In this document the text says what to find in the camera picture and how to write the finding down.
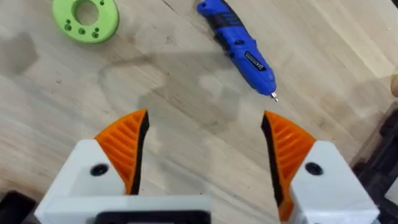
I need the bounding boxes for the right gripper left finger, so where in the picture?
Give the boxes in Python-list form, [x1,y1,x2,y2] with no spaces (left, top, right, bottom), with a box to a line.
[49,108,150,198]

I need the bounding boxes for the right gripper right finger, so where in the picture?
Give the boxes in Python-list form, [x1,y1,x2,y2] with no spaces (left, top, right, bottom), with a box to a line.
[260,110,381,224]

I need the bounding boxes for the black plastic case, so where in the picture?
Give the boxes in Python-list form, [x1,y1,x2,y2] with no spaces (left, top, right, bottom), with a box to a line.
[350,101,398,224]

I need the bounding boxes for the green disc with holes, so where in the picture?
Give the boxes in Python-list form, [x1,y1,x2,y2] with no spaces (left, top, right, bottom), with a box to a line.
[52,0,121,44]

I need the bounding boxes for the blue electric screwdriver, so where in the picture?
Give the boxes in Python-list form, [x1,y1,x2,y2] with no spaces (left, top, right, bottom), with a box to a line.
[196,0,279,103]

